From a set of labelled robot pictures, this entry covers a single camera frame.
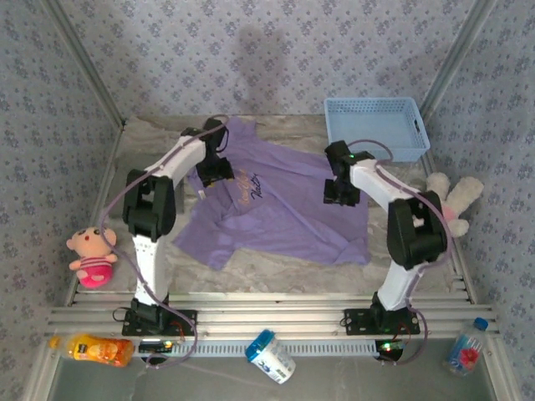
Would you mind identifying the white can with blue lid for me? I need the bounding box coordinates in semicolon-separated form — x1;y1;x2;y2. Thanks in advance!
244;328;297;385

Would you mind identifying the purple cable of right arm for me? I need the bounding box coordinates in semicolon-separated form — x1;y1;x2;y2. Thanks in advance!
346;140;453;367

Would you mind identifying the orange juice bottle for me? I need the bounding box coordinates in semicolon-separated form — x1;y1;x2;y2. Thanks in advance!
48;332;135;368

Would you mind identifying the aluminium rail frame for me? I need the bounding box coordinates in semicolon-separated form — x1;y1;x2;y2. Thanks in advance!
45;275;501;339

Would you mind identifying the white plush bunny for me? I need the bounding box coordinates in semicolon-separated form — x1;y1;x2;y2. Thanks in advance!
425;171;485;238

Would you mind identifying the aluminium corner post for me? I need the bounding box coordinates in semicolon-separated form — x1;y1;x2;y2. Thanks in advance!
420;0;498;122
39;0;127;129

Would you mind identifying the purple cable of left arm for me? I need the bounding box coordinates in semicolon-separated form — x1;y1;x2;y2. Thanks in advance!
99;114;231;371

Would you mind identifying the light blue plastic basket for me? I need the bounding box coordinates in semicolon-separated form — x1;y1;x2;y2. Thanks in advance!
324;97;431;163

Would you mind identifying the white slotted cable duct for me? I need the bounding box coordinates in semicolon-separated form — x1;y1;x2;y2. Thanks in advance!
173;338;380;359

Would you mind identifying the purple printed t-shirt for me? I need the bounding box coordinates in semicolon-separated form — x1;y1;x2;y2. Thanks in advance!
171;115;371;272

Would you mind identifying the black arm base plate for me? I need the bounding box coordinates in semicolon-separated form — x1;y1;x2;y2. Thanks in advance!
343;307;421;336
121;307;197;337

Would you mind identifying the clear water bottle blue cap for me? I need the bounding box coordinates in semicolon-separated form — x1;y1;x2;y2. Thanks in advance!
443;317;490;378

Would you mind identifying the pink plush doll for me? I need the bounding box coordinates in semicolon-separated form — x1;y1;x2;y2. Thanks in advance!
66;226;119;289

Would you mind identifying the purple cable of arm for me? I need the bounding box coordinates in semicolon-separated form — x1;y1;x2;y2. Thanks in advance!
99;114;231;371
346;140;453;367

